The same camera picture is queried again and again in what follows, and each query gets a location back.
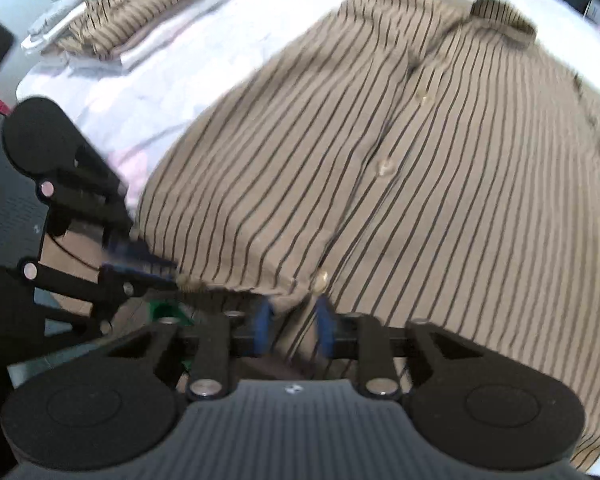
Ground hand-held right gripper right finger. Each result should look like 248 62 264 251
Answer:
316 297 480 402

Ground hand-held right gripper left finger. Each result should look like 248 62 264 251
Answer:
105 300 275 402

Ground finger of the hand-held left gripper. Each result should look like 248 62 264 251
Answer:
19 257 180 342
35 142 178 273

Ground brown striped shirt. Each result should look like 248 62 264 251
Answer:
130 0 600 472

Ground brown striped pants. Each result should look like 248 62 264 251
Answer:
60 0 241 61

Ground small green object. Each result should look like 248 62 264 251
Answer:
150 300 194 327

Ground bed with pink-dotted sheet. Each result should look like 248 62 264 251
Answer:
15 0 600 476

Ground white folded garment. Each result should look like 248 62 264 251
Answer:
22 0 254 69

